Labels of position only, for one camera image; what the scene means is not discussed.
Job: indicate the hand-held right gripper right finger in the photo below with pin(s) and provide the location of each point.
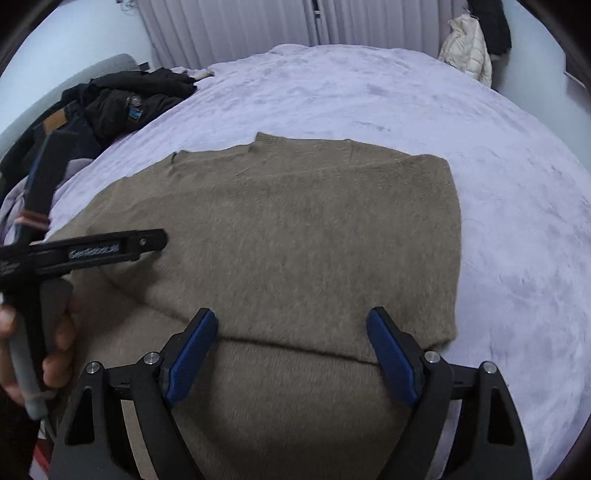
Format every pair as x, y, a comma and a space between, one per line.
392, 357

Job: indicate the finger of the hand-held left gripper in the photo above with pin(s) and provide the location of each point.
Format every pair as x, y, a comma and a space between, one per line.
147, 240

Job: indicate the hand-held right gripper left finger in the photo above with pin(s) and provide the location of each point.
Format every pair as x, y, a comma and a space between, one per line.
191, 360

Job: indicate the olive brown knit sweater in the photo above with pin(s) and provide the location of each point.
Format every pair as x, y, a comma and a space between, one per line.
295, 230

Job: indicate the person's left hand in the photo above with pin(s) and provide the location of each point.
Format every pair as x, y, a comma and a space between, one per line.
64, 346

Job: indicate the dark blue jeans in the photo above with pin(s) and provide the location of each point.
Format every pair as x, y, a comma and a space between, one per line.
69, 129

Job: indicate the black jacket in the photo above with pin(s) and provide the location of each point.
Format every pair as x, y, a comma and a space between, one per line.
138, 92

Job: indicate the small white cloth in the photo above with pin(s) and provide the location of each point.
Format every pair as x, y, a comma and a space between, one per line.
198, 72

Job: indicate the grey upholstered headboard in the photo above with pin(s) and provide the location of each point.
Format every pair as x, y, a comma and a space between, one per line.
92, 69

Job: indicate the lavender fleece blanket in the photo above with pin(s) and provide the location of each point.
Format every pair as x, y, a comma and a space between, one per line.
508, 207

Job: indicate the grey pleated curtains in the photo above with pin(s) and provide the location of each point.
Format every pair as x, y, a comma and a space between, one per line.
231, 27

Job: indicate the cream puffer jacket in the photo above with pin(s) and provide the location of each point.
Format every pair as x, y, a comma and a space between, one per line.
466, 46

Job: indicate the dark hanging coat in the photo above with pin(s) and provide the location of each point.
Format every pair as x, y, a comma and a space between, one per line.
491, 23

